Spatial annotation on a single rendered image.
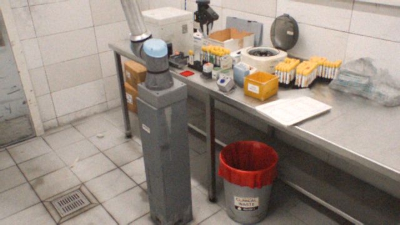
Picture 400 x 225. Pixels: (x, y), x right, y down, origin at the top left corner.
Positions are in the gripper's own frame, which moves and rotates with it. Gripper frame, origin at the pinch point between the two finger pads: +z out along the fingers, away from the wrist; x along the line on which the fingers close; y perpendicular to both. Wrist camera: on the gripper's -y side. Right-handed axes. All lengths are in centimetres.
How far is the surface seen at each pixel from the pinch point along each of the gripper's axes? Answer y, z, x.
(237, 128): 16, 85, -43
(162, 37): 38.2, 6.4, 5.4
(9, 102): 164, 72, 82
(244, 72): -26.6, 15.3, -3.5
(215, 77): -8.6, 22.0, 1.3
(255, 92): -41.6, 20.8, 3.0
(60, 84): 170, 71, 36
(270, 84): -45.9, 16.7, -3.0
